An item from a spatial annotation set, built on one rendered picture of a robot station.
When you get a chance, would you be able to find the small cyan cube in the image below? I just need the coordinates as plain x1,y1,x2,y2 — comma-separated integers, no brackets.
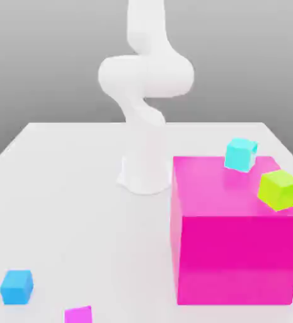
224,138,259,173

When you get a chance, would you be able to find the small lime green cube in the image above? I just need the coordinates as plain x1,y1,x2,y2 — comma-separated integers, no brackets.
257,169,293,212

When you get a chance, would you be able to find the small purple cube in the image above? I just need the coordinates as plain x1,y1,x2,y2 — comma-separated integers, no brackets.
64,305,93,323

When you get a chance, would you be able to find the small blue cube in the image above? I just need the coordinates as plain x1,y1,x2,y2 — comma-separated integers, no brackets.
0,269,34,306

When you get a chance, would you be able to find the large magenta box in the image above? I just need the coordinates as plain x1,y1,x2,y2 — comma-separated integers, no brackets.
170,155,293,307

